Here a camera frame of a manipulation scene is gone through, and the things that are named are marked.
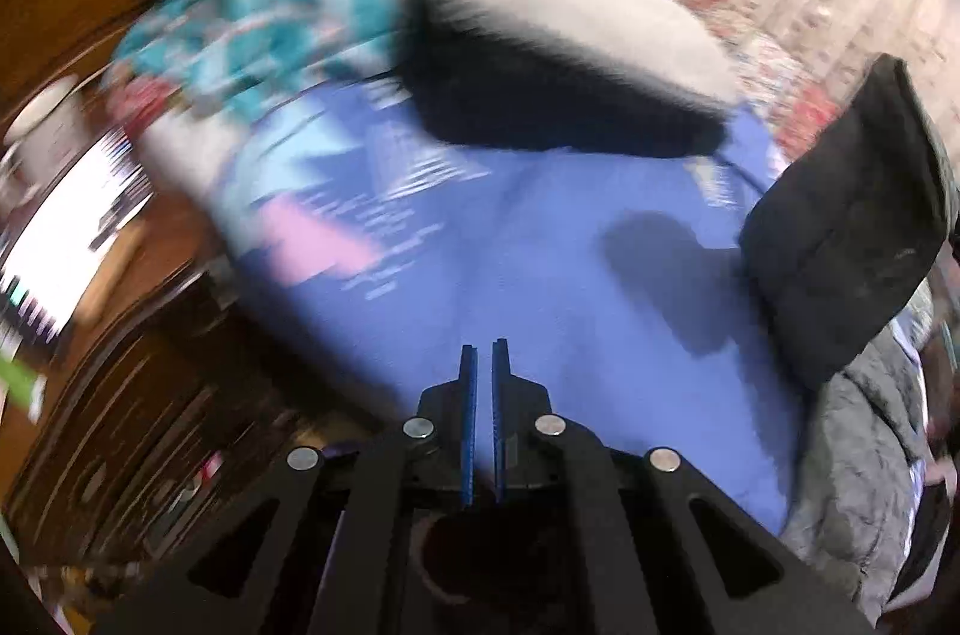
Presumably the grey puffer jacket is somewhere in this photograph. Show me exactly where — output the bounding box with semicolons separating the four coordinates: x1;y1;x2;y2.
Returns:
781;326;931;622

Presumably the wooden bedside cabinet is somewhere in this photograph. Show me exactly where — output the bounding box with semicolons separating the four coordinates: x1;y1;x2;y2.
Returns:
2;193;370;568

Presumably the blue patterned bed sheet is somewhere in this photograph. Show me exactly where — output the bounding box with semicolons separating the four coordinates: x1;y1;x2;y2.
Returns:
139;79;804;531

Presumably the white and navy knit sweater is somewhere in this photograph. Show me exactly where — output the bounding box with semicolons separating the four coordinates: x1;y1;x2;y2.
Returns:
398;0;740;157

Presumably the bright screen on cabinet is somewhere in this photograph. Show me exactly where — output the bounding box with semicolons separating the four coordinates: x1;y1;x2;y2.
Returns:
2;130;153;348

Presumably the teal patterned pillow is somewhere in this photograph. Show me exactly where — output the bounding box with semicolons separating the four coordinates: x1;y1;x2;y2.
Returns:
104;0;407;136

